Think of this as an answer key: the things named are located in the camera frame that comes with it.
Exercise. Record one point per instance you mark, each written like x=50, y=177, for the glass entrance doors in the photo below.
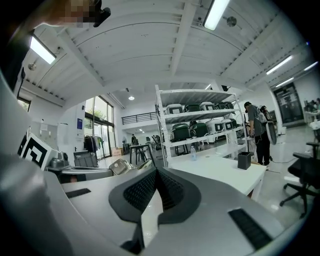
x=100, y=130

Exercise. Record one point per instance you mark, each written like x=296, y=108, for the black glass cabinet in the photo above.
x=287, y=105

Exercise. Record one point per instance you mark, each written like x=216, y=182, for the cardboard box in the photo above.
x=117, y=151

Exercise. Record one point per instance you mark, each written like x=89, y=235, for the clear plastic water bottle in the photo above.
x=193, y=153

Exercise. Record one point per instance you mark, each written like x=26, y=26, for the black square pen holder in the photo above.
x=244, y=161

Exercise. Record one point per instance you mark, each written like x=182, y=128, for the black balcony railing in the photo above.
x=140, y=117

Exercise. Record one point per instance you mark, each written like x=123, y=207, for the person's dark top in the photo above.
x=12, y=57

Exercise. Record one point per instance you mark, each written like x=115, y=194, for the black head-mounted camera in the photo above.
x=102, y=16

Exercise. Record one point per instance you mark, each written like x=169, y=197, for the white table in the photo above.
x=220, y=170

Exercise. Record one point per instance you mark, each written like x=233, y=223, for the group of rice cookers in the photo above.
x=198, y=128

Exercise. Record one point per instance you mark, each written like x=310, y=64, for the white metal shelf rack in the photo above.
x=195, y=96

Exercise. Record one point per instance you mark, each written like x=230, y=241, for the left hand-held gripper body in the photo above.
x=35, y=151

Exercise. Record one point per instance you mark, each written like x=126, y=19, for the black frame table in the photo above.
x=137, y=147

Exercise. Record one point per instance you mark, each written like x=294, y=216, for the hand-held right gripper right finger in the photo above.
x=212, y=212

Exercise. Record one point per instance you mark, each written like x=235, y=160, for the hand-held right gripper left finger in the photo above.
x=100, y=200

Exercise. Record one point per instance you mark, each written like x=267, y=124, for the round ceiling downlight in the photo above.
x=131, y=98

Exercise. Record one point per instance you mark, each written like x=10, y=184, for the fluorescent ceiling light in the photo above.
x=311, y=66
x=285, y=82
x=216, y=13
x=42, y=50
x=278, y=65

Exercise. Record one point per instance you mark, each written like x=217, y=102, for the white floor fan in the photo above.
x=271, y=133

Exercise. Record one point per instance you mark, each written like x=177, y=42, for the clothes rack with garments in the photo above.
x=92, y=143

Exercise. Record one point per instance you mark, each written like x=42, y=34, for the blue wall poster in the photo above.
x=79, y=126

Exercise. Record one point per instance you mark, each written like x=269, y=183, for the grey plastic crate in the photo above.
x=85, y=161

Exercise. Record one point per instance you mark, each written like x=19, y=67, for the black office chair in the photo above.
x=303, y=172

